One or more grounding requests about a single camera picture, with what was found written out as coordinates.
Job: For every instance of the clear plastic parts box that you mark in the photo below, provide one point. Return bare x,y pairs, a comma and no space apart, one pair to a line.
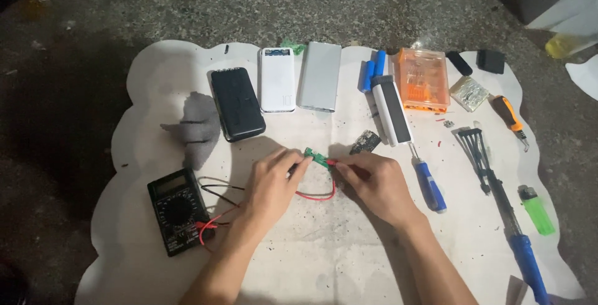
468,93

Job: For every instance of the blue cylindrical battery cell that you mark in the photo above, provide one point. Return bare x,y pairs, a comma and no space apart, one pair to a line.
379,62
367,76

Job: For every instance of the orange and black screwdriver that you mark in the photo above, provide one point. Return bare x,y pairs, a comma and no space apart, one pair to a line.
510,118

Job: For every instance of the person's right hand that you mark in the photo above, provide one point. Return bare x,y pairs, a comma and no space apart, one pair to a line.
381,188

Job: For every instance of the white paper sheet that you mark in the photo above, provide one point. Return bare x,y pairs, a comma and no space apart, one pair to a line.
584,76

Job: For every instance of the green plastic scrap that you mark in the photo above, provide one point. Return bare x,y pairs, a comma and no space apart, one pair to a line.
293,46

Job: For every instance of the person's left hand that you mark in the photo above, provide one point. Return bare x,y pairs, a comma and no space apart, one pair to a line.
268,188

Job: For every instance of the black square adapter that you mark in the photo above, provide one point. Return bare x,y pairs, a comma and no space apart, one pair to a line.
491,61

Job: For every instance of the silver power bank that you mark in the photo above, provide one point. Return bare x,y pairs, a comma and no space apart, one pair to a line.
319,77

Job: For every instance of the black circuit board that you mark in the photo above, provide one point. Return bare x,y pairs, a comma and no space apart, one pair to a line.
365,142

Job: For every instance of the red multimeter probe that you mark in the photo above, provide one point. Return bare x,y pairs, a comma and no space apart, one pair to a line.
330,161

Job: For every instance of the green circuit board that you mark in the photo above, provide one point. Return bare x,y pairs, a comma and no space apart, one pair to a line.
318,158

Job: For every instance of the black digital multimeter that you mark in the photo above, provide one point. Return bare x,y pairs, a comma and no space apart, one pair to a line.
179,211

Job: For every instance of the white and black power bank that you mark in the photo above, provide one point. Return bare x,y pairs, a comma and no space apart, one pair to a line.
391,111

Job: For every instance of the white paper work mat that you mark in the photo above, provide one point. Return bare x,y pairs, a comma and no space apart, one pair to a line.
299,249

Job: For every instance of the green lighter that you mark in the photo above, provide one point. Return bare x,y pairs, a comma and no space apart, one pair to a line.
537,210

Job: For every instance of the small grey metal part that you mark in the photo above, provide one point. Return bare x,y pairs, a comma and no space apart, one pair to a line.
448,123

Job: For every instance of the orange screwdriver bit case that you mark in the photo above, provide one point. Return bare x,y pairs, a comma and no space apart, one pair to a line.
422,80

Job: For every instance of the grey cloth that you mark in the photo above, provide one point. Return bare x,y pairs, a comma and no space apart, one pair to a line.
196,127

